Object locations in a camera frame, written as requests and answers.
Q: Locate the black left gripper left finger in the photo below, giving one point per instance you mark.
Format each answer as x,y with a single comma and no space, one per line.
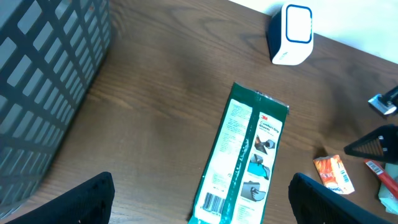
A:
89,202

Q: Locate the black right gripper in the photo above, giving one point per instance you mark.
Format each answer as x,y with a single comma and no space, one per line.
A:
380,144

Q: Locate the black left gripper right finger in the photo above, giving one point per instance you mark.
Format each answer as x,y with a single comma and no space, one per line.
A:
312,202

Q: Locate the orange small box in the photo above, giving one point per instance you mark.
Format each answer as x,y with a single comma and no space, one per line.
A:
333,174

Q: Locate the red tube packet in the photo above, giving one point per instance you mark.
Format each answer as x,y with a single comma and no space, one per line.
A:
383,176

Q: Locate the green 3M package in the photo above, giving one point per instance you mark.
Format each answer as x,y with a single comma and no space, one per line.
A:
237,177

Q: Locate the mint green wipes packet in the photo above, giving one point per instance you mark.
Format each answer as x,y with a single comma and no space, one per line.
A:
385,196

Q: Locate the white barcode scanner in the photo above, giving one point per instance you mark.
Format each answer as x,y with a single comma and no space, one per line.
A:
290,34

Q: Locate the dark grey plastic basket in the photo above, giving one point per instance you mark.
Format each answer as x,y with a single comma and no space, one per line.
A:
51,51

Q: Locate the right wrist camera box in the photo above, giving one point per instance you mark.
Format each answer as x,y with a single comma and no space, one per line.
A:
383,109

